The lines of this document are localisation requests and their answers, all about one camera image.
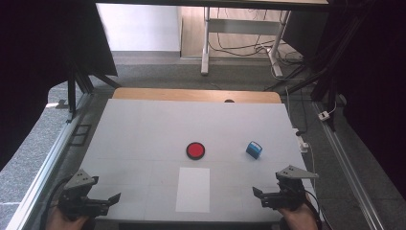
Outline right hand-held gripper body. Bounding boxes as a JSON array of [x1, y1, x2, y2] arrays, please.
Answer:
[[275, 164, 320, 213]]

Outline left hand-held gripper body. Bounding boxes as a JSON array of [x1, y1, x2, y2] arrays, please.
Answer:
[[57, 169, 110, 222]]

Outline round red ink pad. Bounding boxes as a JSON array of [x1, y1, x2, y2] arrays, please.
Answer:
[[186, 141, 206, 161]]

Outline person's right hand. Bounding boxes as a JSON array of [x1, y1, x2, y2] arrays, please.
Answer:
[[277, 201, 318, 230]]

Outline person's left hand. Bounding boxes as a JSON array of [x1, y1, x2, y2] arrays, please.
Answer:
[[46, 206, 90, 230]]

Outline white power strip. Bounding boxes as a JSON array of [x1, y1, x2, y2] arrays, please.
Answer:
[[292, 127, 310, 153]]

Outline white paper sheet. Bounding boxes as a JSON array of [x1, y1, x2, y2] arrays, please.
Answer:
[[174, 167, 212, 214]]

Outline light grey table mat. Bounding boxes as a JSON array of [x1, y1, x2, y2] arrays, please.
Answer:
[[78, 98, 326, 223]]

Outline black metal stand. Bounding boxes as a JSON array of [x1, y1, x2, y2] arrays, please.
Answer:
[[64, 56, 122, 125]]

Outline wooden table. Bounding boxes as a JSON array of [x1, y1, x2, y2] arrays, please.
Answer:
[[111, 87, 282, 104]]

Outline black curtain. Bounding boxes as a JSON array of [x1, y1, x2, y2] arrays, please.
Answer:
[[314, 0, 406, 200], [0, 0, 119, 172]]

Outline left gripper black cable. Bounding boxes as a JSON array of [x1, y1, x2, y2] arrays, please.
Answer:
[[42, 175, 75, 230]]

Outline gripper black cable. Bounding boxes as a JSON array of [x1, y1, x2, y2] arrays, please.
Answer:
[[42, 175, 75, 230], [303, 189, 323, 230]]

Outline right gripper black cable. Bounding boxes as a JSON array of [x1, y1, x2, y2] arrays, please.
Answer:
[[303, 189, 323, 230]]

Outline aluminium floor rail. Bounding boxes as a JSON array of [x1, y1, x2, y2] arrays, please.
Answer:
[[311, 101, 386, 230], [5, 91, 94, 230]]

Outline black floor cables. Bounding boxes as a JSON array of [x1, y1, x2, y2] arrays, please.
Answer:
[[207, 7, 307, 92]]

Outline white desk frame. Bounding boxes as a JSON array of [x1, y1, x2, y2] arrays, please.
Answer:
[[200, 6, 292, 79]]

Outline white wall panel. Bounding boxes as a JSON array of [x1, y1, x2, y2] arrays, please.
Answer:
[[95, 3, 182, 53]]

